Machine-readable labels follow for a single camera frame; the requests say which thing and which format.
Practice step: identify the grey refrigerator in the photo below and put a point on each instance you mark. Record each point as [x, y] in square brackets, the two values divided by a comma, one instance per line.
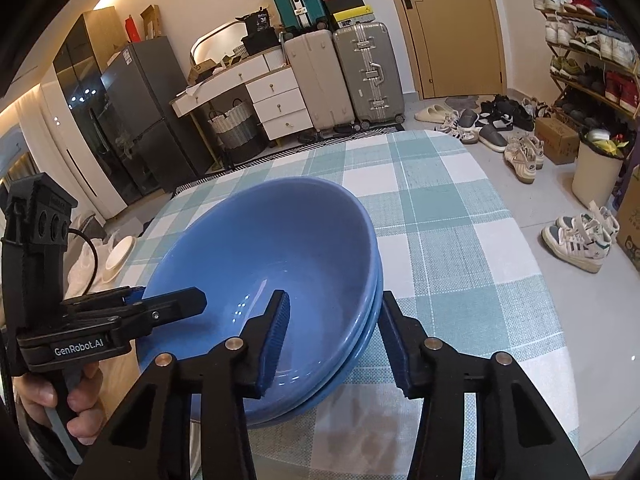
[160, 125]

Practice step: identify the dark glass cabinet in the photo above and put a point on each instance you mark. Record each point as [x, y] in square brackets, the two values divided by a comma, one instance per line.
[80, 75]

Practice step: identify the shoe rack with shoes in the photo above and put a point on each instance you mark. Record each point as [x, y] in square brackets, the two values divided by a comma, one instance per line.
[615, 85]

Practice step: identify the beige suitcase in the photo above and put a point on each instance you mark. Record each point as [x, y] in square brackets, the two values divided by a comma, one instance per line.
[320, 80]

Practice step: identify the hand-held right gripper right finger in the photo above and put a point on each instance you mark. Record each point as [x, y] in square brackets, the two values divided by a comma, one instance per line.
[395, 345]

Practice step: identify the oval mirror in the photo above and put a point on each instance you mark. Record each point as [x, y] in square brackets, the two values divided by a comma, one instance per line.
[215, 40]

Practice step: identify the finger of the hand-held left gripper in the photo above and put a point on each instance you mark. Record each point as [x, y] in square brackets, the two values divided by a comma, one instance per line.
[115, 296]
[175, 305]

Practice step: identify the woven laundry basket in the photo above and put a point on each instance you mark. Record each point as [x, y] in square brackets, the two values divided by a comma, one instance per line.
[237, 132]

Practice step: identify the wooden shoe rack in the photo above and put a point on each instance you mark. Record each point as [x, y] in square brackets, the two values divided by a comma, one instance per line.
[565, 92]

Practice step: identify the small white bowl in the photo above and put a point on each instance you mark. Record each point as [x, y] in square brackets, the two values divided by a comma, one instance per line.
[122, 255]

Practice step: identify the person's left hand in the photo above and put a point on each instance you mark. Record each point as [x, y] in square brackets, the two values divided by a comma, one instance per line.
[35, 395]

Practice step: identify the cluster of assorted shoes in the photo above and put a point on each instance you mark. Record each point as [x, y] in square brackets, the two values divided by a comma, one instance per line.
[490, 130]

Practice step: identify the silver suitcase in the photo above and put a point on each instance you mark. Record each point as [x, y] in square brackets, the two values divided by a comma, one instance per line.
[370, 75]

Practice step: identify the white trash bin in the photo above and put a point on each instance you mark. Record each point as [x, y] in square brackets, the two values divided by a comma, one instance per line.
[597, 175]

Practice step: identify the wooden door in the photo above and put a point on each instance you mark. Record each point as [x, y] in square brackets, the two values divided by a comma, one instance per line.
[450, 30]

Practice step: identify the brown cardboard box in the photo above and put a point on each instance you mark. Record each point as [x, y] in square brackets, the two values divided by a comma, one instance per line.
[557, 140]

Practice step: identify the large printed cardboard box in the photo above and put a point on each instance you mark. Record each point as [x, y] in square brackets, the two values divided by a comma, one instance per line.
[631, 220]

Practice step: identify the red box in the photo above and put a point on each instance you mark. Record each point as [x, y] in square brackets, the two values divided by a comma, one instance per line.
[132, 29]

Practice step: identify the small cardboard box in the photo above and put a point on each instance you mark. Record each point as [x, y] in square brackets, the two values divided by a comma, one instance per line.
[202, 72]

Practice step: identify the teal checked tablecloth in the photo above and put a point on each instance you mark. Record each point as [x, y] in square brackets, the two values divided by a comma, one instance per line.
[450, 260]

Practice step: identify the plain black shoebox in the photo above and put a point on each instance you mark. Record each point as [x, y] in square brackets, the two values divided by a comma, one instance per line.
[347, 2]

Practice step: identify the tall cardboard box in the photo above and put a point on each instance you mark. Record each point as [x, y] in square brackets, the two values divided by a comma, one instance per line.
[150, 22]

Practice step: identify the white dressing table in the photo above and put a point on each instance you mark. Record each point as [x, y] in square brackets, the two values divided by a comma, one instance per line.
[275, 95]

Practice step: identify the white plastic bag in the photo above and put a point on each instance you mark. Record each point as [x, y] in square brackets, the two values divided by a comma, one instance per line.
[82, 275]

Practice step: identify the black paper bag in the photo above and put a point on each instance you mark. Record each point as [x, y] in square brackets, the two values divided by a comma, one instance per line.
[259, 21]

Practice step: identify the white cabinet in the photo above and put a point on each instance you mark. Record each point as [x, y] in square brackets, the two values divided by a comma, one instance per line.
[80, 160]

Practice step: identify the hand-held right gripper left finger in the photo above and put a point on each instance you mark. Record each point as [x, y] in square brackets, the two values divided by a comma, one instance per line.
[272, 340]

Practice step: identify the white teal high-top sneaker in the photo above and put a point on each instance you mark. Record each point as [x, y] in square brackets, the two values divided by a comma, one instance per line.
[595, 222]
[575, 247]

